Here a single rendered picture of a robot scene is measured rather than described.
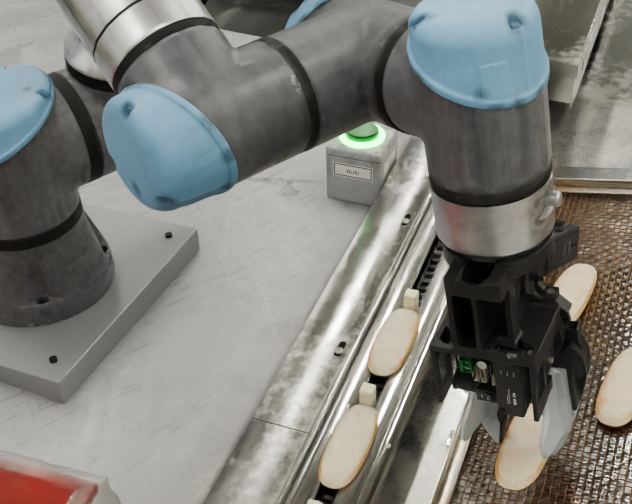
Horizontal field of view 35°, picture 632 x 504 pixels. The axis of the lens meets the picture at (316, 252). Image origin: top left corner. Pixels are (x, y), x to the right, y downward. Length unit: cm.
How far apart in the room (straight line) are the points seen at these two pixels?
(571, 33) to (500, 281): 84
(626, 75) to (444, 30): 101
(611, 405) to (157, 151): 47
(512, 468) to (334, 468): 17
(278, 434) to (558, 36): 73
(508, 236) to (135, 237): 63
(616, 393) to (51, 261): 55
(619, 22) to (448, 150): 114
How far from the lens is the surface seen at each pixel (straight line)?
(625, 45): 164
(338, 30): 63
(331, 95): 61
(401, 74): 60
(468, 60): 55
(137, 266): 112
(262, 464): 89
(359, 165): 120
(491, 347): 66
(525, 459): 79
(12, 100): 99
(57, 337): 105
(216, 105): 58
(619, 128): 142
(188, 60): 59
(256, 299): 110
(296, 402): 93
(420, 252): 111
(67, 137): 100
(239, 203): 124
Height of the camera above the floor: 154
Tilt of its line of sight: 39 degrees down
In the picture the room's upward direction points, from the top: 2 degrees counter-clockwise
